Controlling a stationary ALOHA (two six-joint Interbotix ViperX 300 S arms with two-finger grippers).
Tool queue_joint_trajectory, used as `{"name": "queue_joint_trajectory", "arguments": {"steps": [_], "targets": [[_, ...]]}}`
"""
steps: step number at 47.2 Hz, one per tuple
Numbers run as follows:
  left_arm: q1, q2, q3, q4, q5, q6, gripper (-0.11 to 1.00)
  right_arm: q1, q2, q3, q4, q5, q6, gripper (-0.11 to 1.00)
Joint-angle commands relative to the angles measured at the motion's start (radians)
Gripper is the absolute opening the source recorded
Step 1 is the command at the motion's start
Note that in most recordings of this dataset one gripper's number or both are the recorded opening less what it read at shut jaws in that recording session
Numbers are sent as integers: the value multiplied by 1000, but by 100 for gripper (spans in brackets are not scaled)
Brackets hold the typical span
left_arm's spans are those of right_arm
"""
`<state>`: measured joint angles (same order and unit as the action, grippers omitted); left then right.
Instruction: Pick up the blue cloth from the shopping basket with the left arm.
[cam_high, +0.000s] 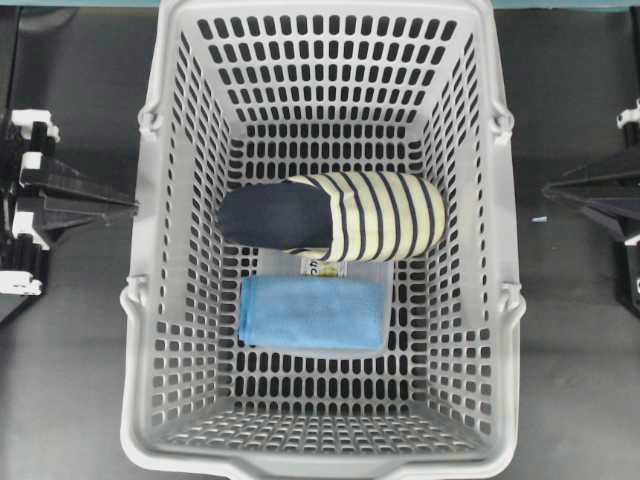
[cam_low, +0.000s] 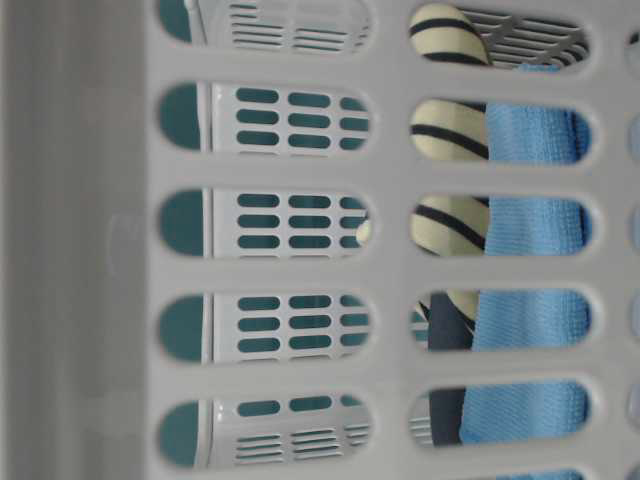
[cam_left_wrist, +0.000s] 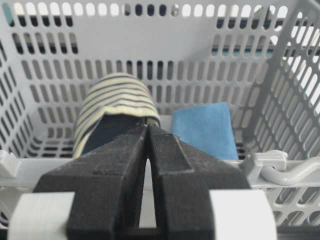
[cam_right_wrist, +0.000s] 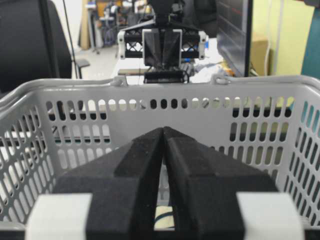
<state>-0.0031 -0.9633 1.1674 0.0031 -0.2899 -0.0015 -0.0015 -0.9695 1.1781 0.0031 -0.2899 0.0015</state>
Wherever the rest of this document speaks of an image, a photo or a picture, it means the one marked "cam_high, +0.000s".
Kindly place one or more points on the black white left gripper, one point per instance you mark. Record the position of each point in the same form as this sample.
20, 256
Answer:
28, 221

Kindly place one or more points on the grey plastic shopping basket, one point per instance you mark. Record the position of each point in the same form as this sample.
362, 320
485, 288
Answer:
247, 92

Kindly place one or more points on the striped cream navy slipper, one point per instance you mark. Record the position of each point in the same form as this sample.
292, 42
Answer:
337, 216

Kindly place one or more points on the clear plastic package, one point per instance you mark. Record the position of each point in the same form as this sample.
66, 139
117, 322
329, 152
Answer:
381, 274

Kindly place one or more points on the blue cloth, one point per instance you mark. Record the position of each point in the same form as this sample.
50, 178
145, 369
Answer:
311, 313

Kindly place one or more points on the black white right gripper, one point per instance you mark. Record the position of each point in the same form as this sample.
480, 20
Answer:
607, 192

